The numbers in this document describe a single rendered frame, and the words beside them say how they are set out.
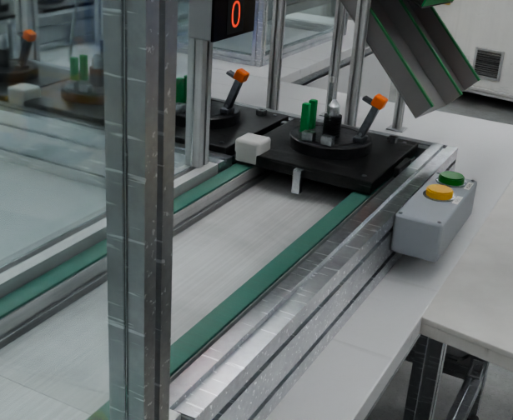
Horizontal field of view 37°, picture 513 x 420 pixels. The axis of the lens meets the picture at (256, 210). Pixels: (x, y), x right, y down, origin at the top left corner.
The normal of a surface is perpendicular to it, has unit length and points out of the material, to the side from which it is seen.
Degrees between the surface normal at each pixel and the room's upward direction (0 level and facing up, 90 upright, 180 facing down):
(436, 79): 90
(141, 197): 90
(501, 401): 0
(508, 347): 0
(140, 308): 90
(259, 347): 0
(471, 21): 90
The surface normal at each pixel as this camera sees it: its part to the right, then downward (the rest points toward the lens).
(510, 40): -0.61, 0.28
